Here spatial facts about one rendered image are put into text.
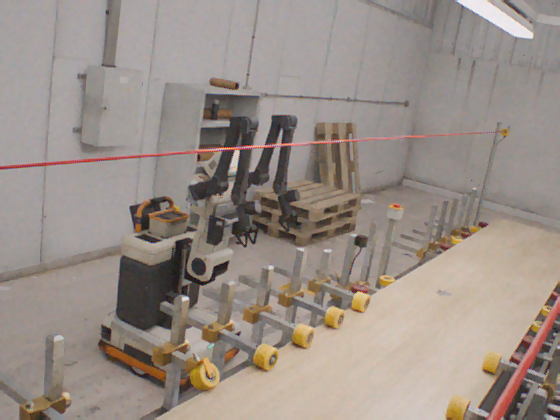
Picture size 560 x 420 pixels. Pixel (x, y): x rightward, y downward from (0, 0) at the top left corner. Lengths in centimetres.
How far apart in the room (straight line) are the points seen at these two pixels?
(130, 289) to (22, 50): 192
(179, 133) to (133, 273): 212
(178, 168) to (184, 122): 41
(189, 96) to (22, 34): 155
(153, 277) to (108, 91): 179
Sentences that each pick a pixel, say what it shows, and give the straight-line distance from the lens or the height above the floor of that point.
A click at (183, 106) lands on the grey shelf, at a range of 535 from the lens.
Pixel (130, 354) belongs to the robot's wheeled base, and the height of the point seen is 13.
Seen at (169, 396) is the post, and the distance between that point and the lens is 215.
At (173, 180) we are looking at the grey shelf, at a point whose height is 70.
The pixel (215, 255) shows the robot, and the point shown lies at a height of 80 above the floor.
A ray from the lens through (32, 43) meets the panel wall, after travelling 459.
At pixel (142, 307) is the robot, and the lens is 355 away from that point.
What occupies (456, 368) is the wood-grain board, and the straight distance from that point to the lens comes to 244.
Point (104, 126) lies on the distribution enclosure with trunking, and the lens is 478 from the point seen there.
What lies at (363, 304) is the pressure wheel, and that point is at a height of 95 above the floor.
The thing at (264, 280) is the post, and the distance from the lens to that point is 237.
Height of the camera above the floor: 195
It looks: 15 degrees down
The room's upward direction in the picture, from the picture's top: 9 degrees clockwise
